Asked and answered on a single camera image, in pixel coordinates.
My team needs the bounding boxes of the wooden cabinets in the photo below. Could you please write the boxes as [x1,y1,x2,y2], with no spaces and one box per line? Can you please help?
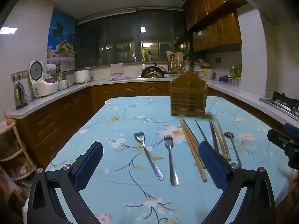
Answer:
[185,0,248,52]
[17,82,174,168]

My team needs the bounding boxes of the stainless steel fork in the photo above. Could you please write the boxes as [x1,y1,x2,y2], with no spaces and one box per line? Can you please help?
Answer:
[134,132,164,181]
[163,135,179,187]

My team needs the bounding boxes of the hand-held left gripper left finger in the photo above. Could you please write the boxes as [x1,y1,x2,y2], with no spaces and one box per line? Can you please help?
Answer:
[27,141,104,224]

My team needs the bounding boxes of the steel range hood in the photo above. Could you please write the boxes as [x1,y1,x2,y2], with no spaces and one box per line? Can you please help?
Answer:
[238,0,299,27]

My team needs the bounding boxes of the white and red rice cooker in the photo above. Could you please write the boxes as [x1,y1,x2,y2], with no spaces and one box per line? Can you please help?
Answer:
[29,61,59,98]

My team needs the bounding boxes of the wooden lower cabinets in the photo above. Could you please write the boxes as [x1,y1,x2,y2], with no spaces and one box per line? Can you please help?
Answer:
[17,82,174,168]

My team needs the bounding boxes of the wooden slatted utensil holder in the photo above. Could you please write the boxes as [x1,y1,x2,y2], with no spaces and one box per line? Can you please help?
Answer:
[169,71,207,117]

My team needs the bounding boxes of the white electric pot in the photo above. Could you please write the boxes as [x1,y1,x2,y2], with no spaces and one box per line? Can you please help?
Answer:
[75,69,91,84]

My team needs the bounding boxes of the wooden countertop utensil rack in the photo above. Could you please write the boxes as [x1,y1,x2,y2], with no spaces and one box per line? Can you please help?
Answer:
[166,51,184,69]

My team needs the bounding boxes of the blue floral tablecloth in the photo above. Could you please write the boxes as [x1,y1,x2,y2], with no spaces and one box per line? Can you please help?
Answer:
[45,96,290,224]

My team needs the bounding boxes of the gas stove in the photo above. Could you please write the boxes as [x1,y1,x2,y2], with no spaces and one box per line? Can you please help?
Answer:
[259,91,299,117]

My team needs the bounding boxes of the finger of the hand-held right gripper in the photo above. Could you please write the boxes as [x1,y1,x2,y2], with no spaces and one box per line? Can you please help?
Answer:
[267,129,299,169]
[283,123,299,136]

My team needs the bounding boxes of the white tiered shelf rack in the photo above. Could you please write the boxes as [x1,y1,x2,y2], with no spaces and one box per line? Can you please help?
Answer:
[0,119,37,181]

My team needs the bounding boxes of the black wok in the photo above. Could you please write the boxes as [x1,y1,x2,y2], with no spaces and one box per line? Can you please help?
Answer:
[141,62,168,78]

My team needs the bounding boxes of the wooden upper cabinets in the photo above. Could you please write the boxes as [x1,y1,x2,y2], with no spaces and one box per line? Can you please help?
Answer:
[185,0,248,52]

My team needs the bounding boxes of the beige dish towel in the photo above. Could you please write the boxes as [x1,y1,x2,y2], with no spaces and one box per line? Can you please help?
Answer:
[110,63,124,76]

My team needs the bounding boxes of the dark kitchen window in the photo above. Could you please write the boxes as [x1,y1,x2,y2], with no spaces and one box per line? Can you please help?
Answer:
[75,8,188,69]

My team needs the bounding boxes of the white container with pink bowls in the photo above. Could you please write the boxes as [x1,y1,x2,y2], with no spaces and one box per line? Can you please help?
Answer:
[197,62,213,79]

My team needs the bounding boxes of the wall socket strip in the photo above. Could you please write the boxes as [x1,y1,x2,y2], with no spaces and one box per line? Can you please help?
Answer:
[11,70,29,82]

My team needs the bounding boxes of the brown wooden chopstick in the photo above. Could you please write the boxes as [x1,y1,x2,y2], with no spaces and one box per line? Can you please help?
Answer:
[181,119,206,169]
[183,119,204,157]
[179,119,207,183]

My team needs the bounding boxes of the steel electric kettle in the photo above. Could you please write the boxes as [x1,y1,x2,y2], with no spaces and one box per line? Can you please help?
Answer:
[13,82,29,110]

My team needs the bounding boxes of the long-handled steel spoon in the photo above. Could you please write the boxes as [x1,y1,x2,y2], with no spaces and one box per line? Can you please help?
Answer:
[224,132,244,170]

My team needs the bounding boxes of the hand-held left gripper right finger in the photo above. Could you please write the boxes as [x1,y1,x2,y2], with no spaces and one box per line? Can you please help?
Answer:
[198,141,276,224]

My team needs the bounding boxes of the small white cooker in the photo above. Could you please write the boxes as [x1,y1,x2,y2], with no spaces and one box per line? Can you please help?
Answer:
[57,79,71,91]

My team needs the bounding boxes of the fruit and palm wall poster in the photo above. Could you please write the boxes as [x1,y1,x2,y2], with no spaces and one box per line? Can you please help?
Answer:
[47,9,76,65]

